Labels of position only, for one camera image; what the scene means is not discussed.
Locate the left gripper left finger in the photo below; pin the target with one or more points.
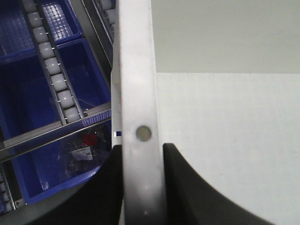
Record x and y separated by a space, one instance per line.
96 202

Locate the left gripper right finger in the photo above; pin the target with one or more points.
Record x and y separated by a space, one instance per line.
231 187

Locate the white Totelife plastic tote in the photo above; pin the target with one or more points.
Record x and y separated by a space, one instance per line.
201 74

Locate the blue bin lower middle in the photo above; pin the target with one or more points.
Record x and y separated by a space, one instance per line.
41 172

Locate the blue bin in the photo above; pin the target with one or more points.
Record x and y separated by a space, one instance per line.
26 102
41 172

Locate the blue bin lower left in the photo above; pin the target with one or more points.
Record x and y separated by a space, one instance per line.
26 102

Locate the clear bag of parts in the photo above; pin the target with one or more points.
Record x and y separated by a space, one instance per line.
87 150

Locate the lower white roller track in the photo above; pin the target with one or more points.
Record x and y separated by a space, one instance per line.
51 62

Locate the white roller track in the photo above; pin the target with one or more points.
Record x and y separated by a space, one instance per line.
51 62
106 10

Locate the left white roller track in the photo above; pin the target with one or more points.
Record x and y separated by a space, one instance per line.
106 10

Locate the steel front shelf rail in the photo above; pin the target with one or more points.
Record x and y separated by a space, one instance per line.
45 135

